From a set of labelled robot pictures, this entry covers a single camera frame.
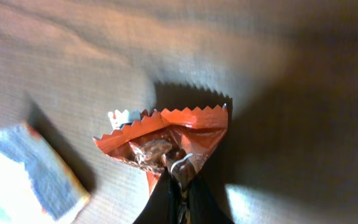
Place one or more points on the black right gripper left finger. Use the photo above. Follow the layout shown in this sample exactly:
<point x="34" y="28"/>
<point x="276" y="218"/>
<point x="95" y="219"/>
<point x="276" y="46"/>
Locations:
<point x="162" y="206"/>

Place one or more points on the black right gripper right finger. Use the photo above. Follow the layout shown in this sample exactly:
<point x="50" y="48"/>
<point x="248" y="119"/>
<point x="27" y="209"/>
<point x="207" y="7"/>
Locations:
<point x="203" y="207"/>

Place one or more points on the red chocolate bar wrapper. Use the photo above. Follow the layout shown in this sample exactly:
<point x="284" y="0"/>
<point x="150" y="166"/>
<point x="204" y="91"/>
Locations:
<point x="141" y="138"/>

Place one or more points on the orange snack packet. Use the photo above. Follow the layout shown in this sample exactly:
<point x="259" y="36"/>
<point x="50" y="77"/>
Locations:
<point x="36" y="185"/>

